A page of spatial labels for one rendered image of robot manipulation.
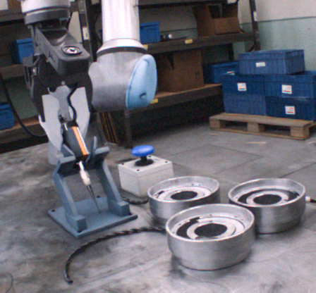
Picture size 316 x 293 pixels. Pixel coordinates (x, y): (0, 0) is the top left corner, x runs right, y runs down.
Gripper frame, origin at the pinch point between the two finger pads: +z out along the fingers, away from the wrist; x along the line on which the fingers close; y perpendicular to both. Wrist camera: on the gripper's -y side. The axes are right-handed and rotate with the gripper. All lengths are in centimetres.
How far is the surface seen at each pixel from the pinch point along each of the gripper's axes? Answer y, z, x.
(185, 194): -11.5, 9.6, -12.2
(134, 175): -0.5, 8.3, -9.8
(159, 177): -1.6, 9.5, -14.0
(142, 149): 0.7, 4.6, -12.6
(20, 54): 328, -17, -83
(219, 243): -29.7, 8.3, -3.6
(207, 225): -23.3, 9.3, -7.0
